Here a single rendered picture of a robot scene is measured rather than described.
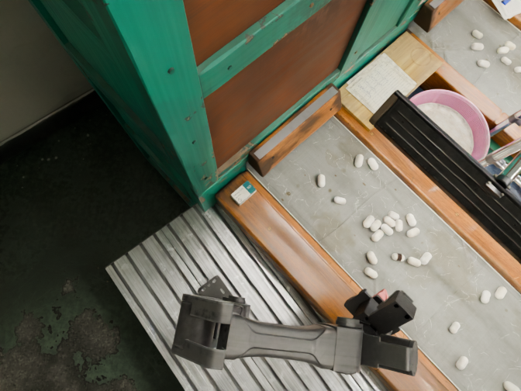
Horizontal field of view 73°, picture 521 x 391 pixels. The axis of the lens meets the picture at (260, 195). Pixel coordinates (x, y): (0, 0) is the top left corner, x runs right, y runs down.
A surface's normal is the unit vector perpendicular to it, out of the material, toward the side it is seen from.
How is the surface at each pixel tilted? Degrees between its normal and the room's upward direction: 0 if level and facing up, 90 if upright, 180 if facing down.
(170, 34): 90
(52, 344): 0
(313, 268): 0
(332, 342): 17
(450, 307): 0
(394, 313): 50
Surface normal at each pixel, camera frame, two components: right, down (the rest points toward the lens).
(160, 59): 0.68, 0.72
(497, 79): 0.05, -0.25
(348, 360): 0.34, -0.19
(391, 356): -0.55, -0.30
